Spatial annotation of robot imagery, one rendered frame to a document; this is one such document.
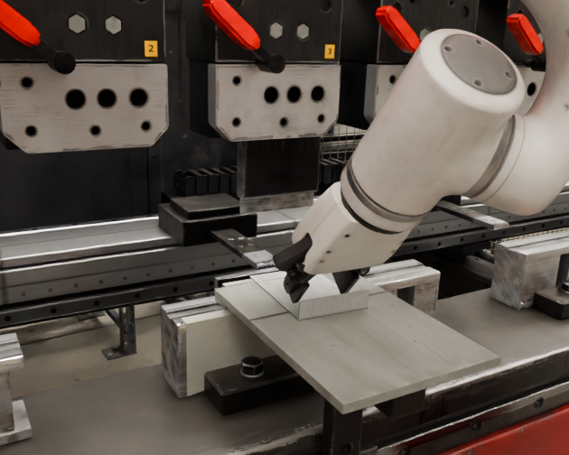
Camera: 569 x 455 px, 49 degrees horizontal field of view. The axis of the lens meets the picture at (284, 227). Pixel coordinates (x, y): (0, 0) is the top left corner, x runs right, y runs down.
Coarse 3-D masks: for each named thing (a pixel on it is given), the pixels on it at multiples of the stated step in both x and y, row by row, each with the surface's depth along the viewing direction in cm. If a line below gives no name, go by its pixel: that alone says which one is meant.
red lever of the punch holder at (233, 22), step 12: (204, 0) 58; (216, 0) 57; (216, 12) 58; (228, 12) 58; (228, 24) 58; (240, 24) 59; (240, 36) 59; (252, 36) 60; (252, 48) 60; (264, 48) 61; (264, 60) 62; (276, 60) 61; (276, 72) 62
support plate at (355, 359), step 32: (224, 288) 73; (256, 288) 73; (352, 288) 74; (256, 320) 65; (288, 320) 65; (320, 320) 66; (352, 320) 66; (384, 320) 66; (416, 320) 66; (288, 352) 59; (320, 352) 59; (352, 352) 59; (384, 352) 60; (416, 352) 60; (448, 352) 60; (480, 352) 60; (320, 384) 54; (352, 384) 54; (384, 384) 54; (416, 384) 55
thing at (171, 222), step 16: (160, 208) 97; (176, 208) 94; (192, 208) 92; (208, 208) 92; (224, 208) 93; (160, 224) 98; (176, 224) 92; (192, 224) 90; (208, 224) 91; (224, 224) 93; (240, 224) 94; (256, 224) 95; (176, 240) 93; (192, 240) 91; (208, 240) 92; (224, 240) 88; (240, 240) 88; (240, 256) 84; (256, 256) 82; (272, 256) 82
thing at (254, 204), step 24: (240, 144) 71; (264, 144) 72; (288, 144) 73; (312, 144) 75; (240, 168) 72; (264, 168) 72; (288, 168) 74; (312, 168) 76; (240, 192) 73; (264, 192) 73; (288, 192) 75; (312, 192) 78
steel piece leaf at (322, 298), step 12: (324, 276) 77; (264, 288) 73; (276, 288) 73; (312, 288) 73; (324, 288) 73; (336, 288) 74; (276, 300) 70; (288, 300) 70; (300, 300) 70; (312, 300) 65; (324, 300) 66; (336, 300) 67; (348, 300) 68; (360, 300) 68; (300, 312) 65; (312, 312) 66; (324, 312) 67; (336, 312) 67
